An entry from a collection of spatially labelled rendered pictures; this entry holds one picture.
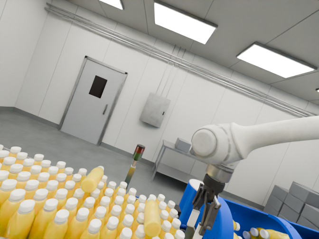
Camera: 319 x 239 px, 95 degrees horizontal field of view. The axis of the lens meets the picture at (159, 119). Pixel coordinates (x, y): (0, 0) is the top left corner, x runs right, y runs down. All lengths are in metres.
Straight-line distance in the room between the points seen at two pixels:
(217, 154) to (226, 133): 0.06
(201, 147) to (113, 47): 4.41
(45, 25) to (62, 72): 1.33
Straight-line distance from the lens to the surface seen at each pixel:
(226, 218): 0.84
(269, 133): 0.43
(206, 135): 0.38
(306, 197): 4.57
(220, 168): 0.58
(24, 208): 0.71
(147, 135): 4.18
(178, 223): 0.85
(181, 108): 4.17
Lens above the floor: 1.53
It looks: 2 degrees down
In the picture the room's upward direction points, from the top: 22 degrees clockwise
